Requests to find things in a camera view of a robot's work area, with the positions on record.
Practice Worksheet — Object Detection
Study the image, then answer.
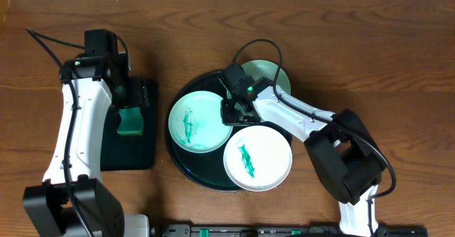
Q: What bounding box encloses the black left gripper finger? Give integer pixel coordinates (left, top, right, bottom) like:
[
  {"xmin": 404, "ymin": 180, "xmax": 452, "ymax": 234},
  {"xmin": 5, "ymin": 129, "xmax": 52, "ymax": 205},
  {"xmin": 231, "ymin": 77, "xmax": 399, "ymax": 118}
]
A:
[
  {"xmin": 112, "ymin": 83, "xmax": 128, "ymax": 105},
  {"xmin": 131, "ymin": 77, "xmax": 149, "ymax": 107}
]

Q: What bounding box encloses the green sponge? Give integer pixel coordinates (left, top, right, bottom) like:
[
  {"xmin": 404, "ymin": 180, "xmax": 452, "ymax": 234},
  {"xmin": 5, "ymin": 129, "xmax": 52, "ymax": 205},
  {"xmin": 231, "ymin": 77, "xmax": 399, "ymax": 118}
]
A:
[{"xmin": 117, "ymin": 107, "xmax": 144, "ymax": 136}]

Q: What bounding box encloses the mint plate stained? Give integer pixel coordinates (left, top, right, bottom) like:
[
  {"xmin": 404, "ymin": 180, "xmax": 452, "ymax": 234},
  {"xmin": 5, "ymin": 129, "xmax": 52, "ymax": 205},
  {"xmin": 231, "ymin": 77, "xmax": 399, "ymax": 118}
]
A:
[{"xmin": 168, "ymin": 90, "xmax": 233, "ymax": 154}]

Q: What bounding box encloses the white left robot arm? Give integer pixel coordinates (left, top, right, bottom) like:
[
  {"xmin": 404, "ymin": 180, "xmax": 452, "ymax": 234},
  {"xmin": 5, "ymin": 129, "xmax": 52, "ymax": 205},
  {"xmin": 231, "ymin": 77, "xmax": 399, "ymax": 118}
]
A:
[{"xmin": 23, "ymin": 53, "xmax": 153, "ymax": 236}]

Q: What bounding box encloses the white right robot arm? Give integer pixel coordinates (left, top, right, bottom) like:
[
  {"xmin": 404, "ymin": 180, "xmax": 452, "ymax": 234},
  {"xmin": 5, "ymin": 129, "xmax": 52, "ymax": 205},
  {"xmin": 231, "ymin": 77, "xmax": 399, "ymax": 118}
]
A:
[{"xmin": 221, "ymin": 76, "xmax": 393, "ymax": 236}]

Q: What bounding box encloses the rectangular dark green tray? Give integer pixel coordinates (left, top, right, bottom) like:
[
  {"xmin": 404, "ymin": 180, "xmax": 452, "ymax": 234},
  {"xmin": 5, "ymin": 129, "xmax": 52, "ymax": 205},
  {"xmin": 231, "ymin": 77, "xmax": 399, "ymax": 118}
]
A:
[{"xmin": 101, "ymin": 77, "xmax": 159, "ymax": 172}]

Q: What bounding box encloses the round dark green tray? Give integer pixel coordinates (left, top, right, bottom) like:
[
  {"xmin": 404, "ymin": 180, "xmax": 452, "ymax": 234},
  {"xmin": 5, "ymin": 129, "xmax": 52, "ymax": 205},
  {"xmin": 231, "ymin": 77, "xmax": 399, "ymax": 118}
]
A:
[{"xmin": 164, "ymin": 68, "xmax": 294, "ymax": 192}]

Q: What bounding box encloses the mint plate at back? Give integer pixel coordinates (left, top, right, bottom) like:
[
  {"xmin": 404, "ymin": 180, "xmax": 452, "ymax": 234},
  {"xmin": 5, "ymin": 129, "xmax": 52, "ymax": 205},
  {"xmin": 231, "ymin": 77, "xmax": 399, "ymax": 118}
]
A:
[{"xmin": 240, "ymin": 60, "xmax": 291, "ymax": 95}]

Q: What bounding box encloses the white plate green stain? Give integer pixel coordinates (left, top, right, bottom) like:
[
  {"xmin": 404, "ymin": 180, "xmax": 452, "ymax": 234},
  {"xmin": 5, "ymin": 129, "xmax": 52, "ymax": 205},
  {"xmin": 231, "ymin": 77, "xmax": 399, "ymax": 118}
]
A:
[{"xmin": 223, "ymin": 126, "xmax": 292, "ymax": 191}]

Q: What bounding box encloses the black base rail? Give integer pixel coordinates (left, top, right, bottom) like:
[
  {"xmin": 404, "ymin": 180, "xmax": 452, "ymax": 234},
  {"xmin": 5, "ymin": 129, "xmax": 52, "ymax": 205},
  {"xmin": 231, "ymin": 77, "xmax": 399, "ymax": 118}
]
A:
[{"xmin": 155, "ymin": 224, "xmax": 429, "ymax": 237}]

